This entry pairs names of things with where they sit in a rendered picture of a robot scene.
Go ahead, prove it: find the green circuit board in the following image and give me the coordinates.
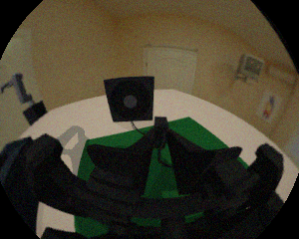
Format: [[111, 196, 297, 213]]
[[74, 117, 249, 239]]

